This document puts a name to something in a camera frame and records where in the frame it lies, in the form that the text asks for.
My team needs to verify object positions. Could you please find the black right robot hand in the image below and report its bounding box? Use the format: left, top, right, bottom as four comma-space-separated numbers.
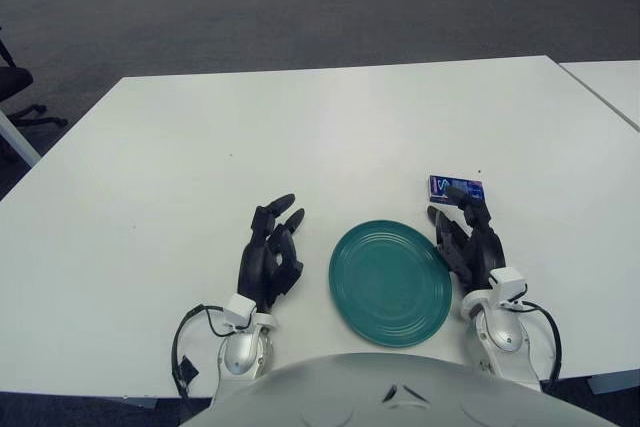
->
424, 185, 506, 298

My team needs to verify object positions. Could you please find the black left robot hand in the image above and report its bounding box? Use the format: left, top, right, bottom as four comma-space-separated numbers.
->
236, 192, 307, 316

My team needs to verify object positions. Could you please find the blue gum pack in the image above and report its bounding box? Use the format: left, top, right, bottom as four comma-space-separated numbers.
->
428, 174, 487, 206

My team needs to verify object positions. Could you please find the green round plate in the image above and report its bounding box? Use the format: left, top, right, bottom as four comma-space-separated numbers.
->
328, 219, 454, 348

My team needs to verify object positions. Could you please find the grey robot torso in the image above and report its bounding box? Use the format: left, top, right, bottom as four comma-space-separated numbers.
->
182, 352, 609, 427

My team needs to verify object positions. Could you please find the white side table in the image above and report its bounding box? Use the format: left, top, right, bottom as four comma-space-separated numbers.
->
558, 60, 640, 131

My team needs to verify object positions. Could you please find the white table leg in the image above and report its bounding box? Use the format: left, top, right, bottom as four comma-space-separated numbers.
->
0, 109, 42, 168

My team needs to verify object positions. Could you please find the black office chair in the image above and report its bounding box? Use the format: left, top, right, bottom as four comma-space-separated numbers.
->
0, 26, 69, 128

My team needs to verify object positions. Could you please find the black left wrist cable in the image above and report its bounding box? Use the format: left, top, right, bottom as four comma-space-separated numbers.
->
171, 302, 236, 396

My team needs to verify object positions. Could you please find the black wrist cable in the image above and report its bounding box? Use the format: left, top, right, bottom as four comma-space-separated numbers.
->
519, 299, 564, 388
171, 302, 236, 396

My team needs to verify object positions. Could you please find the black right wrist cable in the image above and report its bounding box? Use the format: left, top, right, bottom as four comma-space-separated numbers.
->
519, 299, 564, 388

